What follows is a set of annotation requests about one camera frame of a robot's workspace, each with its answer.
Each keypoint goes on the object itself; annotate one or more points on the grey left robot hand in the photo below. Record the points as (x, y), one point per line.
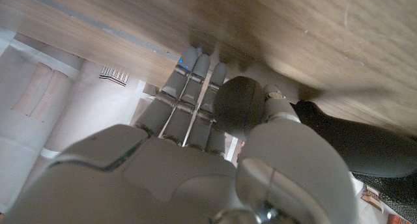
(163, 178)

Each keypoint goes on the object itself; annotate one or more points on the black game controller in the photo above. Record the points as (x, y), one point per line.
(368, 146)

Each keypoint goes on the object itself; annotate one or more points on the printed bookshelf backdrop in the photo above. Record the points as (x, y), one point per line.
(81, 110)

